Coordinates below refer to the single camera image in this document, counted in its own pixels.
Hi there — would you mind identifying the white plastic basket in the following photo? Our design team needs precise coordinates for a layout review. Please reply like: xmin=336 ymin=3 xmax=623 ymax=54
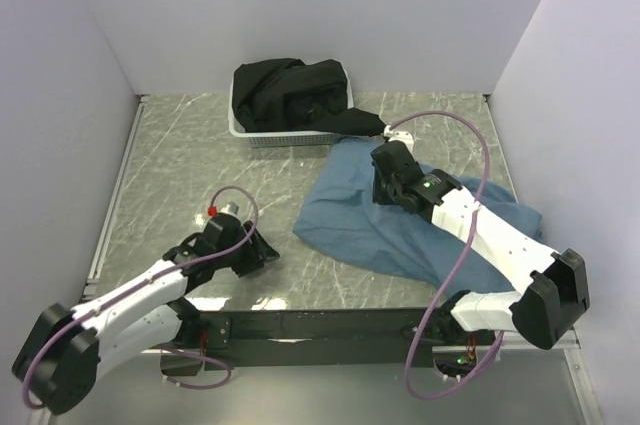
xmin=228 ymin=78 xmax=343 ymax=148

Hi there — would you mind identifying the blue fabric pillowcase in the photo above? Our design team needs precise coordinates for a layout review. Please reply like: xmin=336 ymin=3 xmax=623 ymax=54
xmin=293 ymin=139 xmax=542 ymax=293

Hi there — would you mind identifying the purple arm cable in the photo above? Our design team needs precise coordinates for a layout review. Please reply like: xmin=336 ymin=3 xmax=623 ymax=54
xmin=385 ymin=111 xmax=504 ymax=401
xmin=21 ymin=185 xmax=261 ymax=408

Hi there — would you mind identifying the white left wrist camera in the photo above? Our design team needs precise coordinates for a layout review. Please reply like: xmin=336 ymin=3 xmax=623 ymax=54
xmin=207 ymin=201 xmax=240 ymax=218

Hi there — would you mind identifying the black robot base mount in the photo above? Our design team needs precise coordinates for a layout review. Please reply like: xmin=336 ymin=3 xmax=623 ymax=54
xmin=138 ymin=308 xmax=501 ymax=379

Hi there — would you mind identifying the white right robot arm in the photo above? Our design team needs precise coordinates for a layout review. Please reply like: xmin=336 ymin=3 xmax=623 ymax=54
xmin=371 ymin=141 xmax=590 ymax=350

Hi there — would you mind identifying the aluminium frame rail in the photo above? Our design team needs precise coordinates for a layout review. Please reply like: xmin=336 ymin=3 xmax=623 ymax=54
xmin=83 ymin=93 xmax=601 ymax=424

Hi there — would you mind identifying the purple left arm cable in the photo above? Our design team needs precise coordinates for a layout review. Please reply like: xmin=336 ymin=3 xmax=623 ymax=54
xmin=21 ymin=185 xmax=261 ymax=408

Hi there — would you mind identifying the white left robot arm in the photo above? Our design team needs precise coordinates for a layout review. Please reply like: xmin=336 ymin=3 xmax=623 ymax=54
xmin=12 ymin=212 xmax=280 ymax=415

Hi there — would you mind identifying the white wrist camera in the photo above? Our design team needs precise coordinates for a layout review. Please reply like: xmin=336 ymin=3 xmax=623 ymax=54
xmin=383 ymin=125 xmax=415 ymax=152
xmin=207 ymin=201 xmax=240 ymax=218

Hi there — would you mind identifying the black cloth in basket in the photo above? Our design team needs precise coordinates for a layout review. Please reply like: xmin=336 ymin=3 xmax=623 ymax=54
xmin=231 ymin=58 xmax=386 ymax=136

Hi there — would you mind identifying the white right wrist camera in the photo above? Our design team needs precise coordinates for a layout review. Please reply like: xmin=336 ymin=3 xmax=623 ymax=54
xmin=383 ymin=125 xmax=415 ymax=152

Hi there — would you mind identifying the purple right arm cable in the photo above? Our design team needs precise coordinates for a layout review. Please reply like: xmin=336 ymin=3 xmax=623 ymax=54
xmin=385 ymin=111 xmax=504 ymax=401

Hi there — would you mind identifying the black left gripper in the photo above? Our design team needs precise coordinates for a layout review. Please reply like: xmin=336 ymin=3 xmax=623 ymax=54
xmin=215 ymin=219 xmax=279 ymax=276

